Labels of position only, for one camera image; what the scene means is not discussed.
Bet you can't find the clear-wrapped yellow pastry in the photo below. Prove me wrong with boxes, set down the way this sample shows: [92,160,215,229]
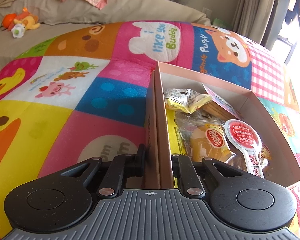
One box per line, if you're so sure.
[177,120,243,170]

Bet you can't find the colourful cartoon play mat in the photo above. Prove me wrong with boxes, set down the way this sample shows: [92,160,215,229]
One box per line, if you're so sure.
[0,21,300,234]

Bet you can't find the red-lidded white jelly cup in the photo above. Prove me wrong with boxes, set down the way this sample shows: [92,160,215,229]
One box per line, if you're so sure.
[224,119,265,178]

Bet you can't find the small white green toy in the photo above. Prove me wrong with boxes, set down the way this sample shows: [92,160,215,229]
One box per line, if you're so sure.
[11,24,26,38]

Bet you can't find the biscuit sticks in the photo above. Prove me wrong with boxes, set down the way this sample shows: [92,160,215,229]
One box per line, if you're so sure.
[202,101,242,120]

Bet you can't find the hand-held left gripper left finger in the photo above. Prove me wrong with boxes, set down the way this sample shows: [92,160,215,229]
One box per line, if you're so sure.
[62,144,147,197]

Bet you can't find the yellow stick packet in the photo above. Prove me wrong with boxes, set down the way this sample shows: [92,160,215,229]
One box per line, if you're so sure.
[166,104,190,178]

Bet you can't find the pink snack packet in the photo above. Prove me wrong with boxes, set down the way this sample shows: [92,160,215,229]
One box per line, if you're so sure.
[203,84,242,117]

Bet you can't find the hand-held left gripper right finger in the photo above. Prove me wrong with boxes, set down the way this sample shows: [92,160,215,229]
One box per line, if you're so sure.
[171,153,243,196]

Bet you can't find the clear yellow snack packet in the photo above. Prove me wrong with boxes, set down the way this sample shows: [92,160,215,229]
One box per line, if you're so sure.
[163,88,212,114]

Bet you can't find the beige curtain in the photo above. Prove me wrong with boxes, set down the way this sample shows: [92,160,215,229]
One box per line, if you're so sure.
[231,0,294,52]

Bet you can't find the pink cardboard box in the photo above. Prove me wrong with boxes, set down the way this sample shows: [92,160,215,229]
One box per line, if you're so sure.
[154,61,300,189]

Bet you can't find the orange plush toy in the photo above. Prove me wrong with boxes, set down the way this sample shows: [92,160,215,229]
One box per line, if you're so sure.
[1,7,41,31]

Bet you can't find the yellow cartoon snack packet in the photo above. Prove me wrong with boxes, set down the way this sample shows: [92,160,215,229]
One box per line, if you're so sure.
[260,142,273,169]

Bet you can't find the beige sofa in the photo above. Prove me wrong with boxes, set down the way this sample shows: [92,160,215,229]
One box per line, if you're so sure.
[0,0,212,73]

